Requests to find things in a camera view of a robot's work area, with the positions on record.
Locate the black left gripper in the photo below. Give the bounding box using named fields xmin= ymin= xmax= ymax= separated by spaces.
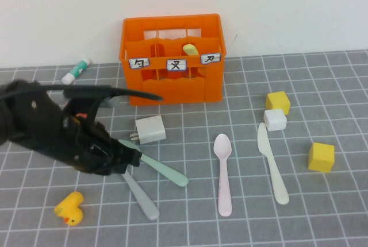
xmin=57 ymin=109 xmax=142 ymax=176

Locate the grey plastic fork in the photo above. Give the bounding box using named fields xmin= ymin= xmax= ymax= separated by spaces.
xmin=122 ymin=172 xmax=160 ymax=221

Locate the mint green plastic spoon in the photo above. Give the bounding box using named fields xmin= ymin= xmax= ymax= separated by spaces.
xmin=119 ymin=139 xmax=190 ymax=187

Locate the pink plastic spoon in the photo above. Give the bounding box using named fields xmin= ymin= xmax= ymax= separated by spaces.
xmin=213 ymin=133 xmax=233 ymax=218

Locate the yellow plastic knife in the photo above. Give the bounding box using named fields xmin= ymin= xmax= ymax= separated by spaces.
xmin=182 ymin=44 xmax=206 ymax=77

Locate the orange plastic cutlery holder crate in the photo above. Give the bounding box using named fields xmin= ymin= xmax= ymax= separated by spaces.
xmin=119 ymin=13 xmax=228 ymax=107

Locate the white power adapter plug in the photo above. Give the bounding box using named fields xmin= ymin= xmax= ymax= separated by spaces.
xmin=129 ymin=114 xmax=167 ymax=145

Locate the yellow rubber duck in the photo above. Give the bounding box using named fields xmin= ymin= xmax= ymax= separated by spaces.
xmin=54 ymin=191 xmax=84 ymax=227

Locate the white label with spoon character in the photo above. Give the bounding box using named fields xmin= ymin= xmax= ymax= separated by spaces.
xmin=128 ymin=57 xmax=151 ymax=71

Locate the white and green glue stick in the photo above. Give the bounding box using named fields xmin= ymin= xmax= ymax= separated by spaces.
xmin=61 ymin=58 xmax=91 ymax=85

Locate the grey grid pattern table mat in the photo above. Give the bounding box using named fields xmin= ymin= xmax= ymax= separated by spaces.
xmin=0 ymin=49 xmax=368 ymax=247

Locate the white label with fork character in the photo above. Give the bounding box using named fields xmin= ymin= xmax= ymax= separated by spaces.
xmin=166 ymin=59 xmax=188 ymax=72

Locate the white label with knife character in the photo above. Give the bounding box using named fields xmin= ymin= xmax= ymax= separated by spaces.
xmin=200 ymin=53 xmax=222 ymax=65

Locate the cream white plastic knife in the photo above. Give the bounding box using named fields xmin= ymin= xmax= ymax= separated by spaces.
xmin=256 ymin=122 xmax=290 ymax=205

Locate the white cube block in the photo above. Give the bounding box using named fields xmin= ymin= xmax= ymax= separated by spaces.
xmin=263 ymin=109 xmax=288 ymax=132

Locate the small yellow cube block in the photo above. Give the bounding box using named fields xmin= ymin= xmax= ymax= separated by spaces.
xmin=264 ymin=91 xmax=291 ymax=115

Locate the large yellow cube block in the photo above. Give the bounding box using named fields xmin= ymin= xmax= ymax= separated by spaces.
xmin=308 ymin=142 xmax=336 ymax=173

